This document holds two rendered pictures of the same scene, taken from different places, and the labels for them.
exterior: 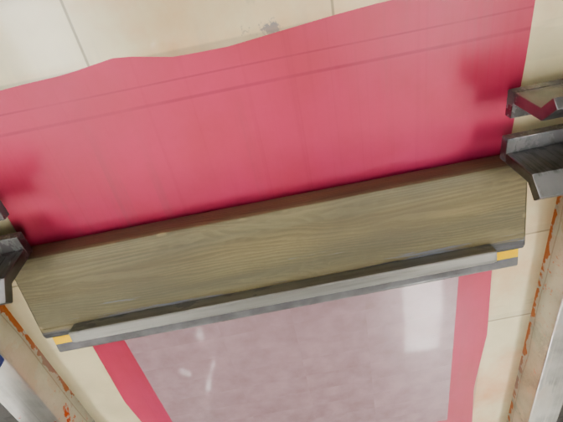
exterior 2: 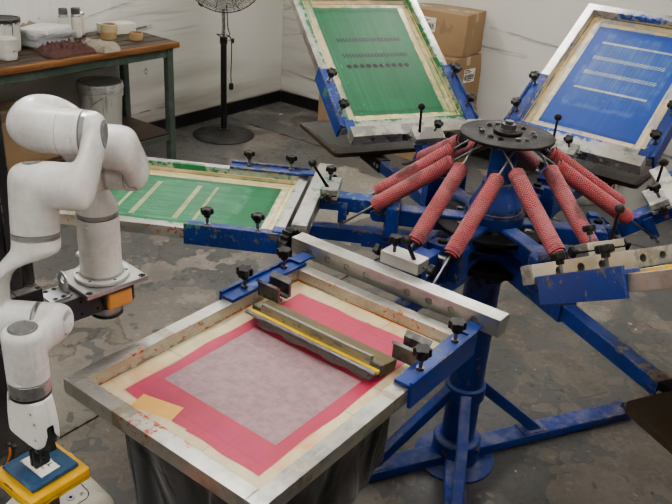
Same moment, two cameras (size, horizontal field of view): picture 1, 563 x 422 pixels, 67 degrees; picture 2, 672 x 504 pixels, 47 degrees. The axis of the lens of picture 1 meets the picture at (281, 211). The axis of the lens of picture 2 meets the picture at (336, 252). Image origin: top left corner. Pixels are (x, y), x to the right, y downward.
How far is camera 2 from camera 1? 196 cm
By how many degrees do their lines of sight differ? 91
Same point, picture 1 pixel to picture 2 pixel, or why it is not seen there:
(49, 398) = (211, 317)
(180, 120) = (334, 319)
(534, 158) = (398, 350)
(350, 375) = (276, 391)
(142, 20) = (348, 309)
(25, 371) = (224, 310)
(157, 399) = (213, 350)
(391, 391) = (277, 410)
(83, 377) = (214, 331)
